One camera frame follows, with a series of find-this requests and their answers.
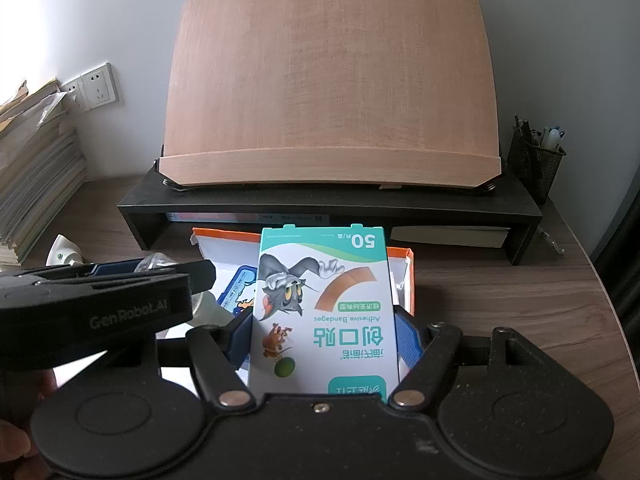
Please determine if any white wall socket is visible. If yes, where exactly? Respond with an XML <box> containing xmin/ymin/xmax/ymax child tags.
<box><xmin>60</xmin><ymin>77</ymin><xmax>90</xmax><ymax>115</ymax></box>
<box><xmin>81</xmin><ymin>62</ymin><xmax>118</xmax><ymax>110</ymax></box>

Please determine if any white wall socket right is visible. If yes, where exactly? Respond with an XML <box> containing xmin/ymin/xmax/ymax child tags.
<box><xmin>81</xmin><ymin>62</ymin><xmax>118</xmax><ymax>110</ymax></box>

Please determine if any wooden book stand board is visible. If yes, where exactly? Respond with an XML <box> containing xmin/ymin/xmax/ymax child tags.
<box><xmin>158</xmin><ymin>0</ymin><xmax>501</xmax><ymax>188</ymax></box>

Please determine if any stack of books and papers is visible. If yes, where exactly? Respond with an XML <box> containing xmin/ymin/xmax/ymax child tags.
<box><xmin>1</xmin><ymin>80</ymin><xmax>87</xmax><ymax>266</ymax></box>

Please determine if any white small cylinder bottle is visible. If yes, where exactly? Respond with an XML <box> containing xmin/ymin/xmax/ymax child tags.
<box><xmin>189</xmin><ymin>292</ymin><xmax>233</xmax><ymax>327</ymax></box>

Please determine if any blue tissue pack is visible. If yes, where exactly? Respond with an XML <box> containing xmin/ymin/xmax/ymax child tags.
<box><xmin>217</xmin><ymin>266</ymin><xmax>257</xmax><ymax>316</ymax></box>

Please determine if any person's left hand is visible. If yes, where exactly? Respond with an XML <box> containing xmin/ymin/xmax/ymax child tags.
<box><xmin>1</xmin><ymin>370</ymin><xmax>56</xmax><ymax>463</ymax></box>

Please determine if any white wall socket left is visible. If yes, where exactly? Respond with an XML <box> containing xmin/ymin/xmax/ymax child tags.
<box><xmin>60</xmin><ymin>77</ymin><xmax>90</xmax><ymax>115</ymax></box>

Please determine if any black monitor riser shelf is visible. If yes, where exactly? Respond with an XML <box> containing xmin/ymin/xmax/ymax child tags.
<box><xmin>118</xmin><ymin>169</ymin><xmax>542</xmax><ymax>264</ymax></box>

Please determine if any white plug-in repellent heater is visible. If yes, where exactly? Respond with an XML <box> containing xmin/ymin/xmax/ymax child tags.
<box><xmin>46</xmin><ymin>234</ymin><xmax>84</xmax><ymax>266</ymax></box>

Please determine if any black mesh pen holder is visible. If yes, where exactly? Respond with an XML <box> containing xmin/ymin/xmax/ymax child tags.
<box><xmin>506</xmin><ymin>115</ymin><xmax>566</xmax><ymax>208</ymax></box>

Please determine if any teal bandage box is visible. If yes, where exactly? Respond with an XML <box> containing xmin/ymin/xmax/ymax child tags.
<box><xmin>247</xmin><ymin>224</ymin><xmax>399</xmax><ymax>400</ymax></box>

